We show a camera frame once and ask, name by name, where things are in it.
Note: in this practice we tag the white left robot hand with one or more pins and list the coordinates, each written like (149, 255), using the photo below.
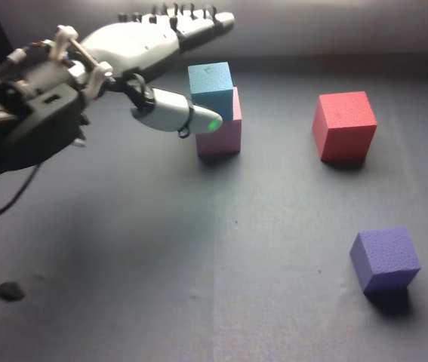
(134, 45)

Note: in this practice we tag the small blue cube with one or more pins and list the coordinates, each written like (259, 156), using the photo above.
(210, 81)

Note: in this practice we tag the red cube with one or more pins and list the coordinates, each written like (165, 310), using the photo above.
(343, 124)

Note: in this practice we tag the pink cube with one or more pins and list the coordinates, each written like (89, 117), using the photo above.
(221, 139)

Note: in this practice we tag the small purple cube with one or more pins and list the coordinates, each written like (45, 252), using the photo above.
(387, 260)

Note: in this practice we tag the grey table cloth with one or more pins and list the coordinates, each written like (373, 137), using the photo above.
(198, 264)

